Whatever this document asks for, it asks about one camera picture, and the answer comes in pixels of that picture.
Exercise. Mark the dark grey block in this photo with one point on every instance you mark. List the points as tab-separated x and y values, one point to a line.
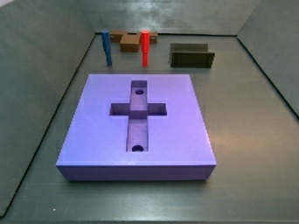
191	55

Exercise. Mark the purple board with cross slot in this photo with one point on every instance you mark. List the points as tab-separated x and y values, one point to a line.
136	130

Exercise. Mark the red hexagonal peg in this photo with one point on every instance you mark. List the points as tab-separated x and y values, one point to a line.
144	46

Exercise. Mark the blue hexagonal peg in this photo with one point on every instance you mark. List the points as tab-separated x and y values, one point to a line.
105	42

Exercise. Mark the brown cross-shaped block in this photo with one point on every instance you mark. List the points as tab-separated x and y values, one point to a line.
129	41

